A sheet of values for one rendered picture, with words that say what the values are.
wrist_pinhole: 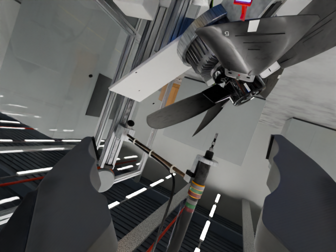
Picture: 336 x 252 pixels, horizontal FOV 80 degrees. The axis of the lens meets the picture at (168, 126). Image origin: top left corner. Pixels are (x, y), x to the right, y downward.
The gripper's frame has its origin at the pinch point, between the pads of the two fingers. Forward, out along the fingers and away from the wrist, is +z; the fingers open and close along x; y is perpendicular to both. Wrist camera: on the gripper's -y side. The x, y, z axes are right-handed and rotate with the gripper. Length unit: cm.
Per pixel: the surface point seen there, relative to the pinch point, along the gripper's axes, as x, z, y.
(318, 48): 43, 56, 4
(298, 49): 37, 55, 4
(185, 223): 2, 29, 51
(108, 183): -42, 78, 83
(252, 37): 15.7, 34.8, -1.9
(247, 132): 204, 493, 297
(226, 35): 10.4, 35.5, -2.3
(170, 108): -2, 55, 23
